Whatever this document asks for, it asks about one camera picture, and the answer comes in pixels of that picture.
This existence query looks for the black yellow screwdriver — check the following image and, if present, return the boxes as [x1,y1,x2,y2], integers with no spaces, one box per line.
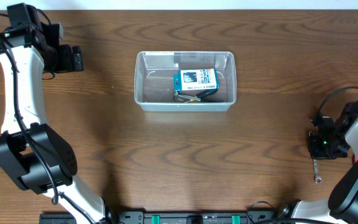
[173,95,212,103]

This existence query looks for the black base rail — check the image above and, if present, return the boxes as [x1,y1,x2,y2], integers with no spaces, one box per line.
[39,208,291,224]

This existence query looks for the left black cable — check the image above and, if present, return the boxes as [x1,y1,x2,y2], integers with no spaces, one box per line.
[0,8,98,224]

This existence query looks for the blue white cardboard box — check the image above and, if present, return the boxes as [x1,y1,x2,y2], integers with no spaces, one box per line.
[173,68,219,91]

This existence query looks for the small steel hammer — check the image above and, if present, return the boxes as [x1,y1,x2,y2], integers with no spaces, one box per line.
[174,89,218,99]

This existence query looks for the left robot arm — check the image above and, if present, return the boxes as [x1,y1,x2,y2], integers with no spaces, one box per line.
[0,3,111,223]

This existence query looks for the clear plastic storage box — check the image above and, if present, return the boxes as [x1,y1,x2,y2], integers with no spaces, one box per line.
[134,51,237,112]

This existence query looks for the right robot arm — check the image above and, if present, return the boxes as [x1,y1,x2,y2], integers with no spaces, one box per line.
[288,101,358,223]

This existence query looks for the silver combination wrench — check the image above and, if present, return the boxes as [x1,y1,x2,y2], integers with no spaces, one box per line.
[308,131,322,184]

